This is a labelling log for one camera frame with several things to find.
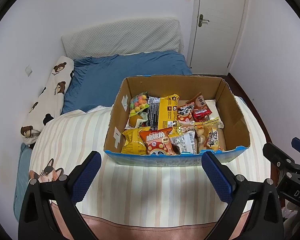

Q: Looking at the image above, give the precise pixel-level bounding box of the white grey snack packet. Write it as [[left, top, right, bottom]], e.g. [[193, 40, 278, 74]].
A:
[[170, 131, 197, 154]]

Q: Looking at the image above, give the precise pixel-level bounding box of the colourful candy ball bag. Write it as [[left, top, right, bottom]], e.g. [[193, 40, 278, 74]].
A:
[[129, 92, 149, 113]]

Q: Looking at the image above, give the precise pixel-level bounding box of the dark red snack packet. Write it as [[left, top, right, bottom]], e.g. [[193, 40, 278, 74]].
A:
[[186, 93, 212, 122]]

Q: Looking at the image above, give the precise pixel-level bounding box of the metal door handle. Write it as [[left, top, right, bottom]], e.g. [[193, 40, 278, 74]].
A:
[[198, 14, 210, 27]]

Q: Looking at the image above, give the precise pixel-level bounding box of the bear print pillow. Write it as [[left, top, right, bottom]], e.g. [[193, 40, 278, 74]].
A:
[[20, 56, 74, 145]]

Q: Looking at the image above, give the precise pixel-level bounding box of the white door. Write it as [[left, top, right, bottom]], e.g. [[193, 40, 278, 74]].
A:
[[187, 0, 249, 75]]

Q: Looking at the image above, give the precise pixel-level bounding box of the striped cream quilt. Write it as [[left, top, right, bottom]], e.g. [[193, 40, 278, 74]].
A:
[[28, 96, 272, 228]]

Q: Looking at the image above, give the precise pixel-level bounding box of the yellow chip bag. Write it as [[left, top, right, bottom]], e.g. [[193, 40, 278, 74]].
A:
[[121, 126, 150, 155]]

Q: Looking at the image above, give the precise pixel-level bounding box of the wall socket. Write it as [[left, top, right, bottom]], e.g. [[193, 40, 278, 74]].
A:
[[25, 65, 32, 77]]

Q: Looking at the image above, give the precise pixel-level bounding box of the orange cartoon snack bag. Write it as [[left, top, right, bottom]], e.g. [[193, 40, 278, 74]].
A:
[[139, 127, 176, 155]]

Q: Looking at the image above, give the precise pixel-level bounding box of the panda snack packet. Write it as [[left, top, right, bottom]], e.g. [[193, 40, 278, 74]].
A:
[[177, 103, 194, 126]]

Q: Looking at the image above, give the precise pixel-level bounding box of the grey headboard cushion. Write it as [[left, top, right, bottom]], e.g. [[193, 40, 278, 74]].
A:
[[61, 17, 183, 59]]

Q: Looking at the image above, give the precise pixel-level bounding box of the yellow biscuit bag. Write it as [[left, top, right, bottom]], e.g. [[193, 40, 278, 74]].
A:
[[194, 118, 226, 152]]

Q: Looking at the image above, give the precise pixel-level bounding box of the big yellow black bag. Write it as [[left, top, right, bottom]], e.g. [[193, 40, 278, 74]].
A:
[[146, 94, 179, 130]]

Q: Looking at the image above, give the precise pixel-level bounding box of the blue bed sheet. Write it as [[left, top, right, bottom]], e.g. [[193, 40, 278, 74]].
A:
[[14, 51, 191, 217]]

